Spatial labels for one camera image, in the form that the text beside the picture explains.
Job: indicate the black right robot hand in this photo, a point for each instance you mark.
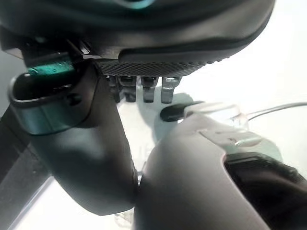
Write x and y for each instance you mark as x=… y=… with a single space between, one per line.
x=168 y=24

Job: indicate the black right robot foot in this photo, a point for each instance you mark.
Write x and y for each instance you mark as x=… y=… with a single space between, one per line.
x=171 y=112

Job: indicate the dark metal shelf board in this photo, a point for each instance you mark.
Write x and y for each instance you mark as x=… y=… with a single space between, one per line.
x=16 y=163

